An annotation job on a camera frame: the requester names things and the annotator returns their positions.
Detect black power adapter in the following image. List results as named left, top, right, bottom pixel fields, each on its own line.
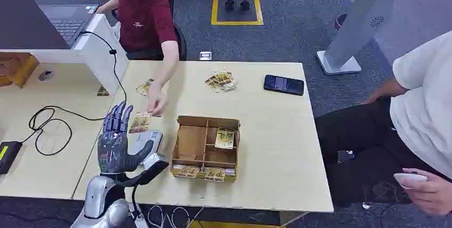
left=0, top=141, right=23, bottom=176

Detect white desk partition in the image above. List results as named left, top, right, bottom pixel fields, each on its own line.
left=0, top=14, right=130, bottom=97

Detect wooden compartment card box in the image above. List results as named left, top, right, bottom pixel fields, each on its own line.
left=169, top=115, right=241, bottom=183

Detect large loose card pile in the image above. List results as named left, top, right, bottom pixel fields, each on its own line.
left=204, top=68, right=239, bottom=93

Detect black smartphone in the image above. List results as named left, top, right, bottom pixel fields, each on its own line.
left=263, top=74, right=305, bottom=97

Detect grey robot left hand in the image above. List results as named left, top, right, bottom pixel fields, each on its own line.
left=97, top=101, right=155, bottom=176

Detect person in red top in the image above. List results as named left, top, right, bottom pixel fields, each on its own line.
left=94, top=0, right=181, bottom=118

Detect wide yellow card in slot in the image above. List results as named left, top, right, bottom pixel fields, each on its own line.
left=172, top=165, right=200, bottom=179

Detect white handheld remote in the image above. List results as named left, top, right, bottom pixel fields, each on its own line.
left=393, top=172, right=429, bottom=190

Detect upright card in box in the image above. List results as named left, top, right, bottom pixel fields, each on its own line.
left=214, top=127, right=236, bottom=150

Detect yellow printed card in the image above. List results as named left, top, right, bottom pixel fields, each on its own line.
left=128, top=111, right=153, bottom=135

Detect brown wooden tray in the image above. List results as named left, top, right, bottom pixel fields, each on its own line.
left=0, top=52, right=40, bottom=89

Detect person in white top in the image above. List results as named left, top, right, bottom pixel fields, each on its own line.
left=313, top=30, right=452, bottom=217

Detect grey flat card plate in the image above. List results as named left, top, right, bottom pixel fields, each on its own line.
left=127, top=130, right=164, bottom=166

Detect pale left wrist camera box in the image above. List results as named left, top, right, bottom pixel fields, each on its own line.
left=139, top=153, right=170, bottom=186

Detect narrow yellow card in slot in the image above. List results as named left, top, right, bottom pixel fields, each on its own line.
left=204, top=167, right=227, bottom=183

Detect person's hand holding remote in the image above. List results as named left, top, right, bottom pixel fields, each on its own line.
left=401, top=167, right=452, bottom=217

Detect person's hand over desk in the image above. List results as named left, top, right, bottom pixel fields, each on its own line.
left=147, top=83, right=169, bottom=118

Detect dark laptop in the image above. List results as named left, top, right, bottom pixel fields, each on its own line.
left=0, top=0, right=100, bottom=50

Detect black power cable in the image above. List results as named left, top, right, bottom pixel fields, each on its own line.
left=28, top=30, right=128, bottom=157

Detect dark shoe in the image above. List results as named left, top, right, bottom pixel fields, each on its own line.
left=333, top=12, right=349, bottom=31

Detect white floor stand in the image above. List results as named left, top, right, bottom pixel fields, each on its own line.
left=316, top=0, right=402, bottom=76

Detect white cables under desk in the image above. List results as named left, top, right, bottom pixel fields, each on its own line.
left=146, top=204, right=205, bottom=228

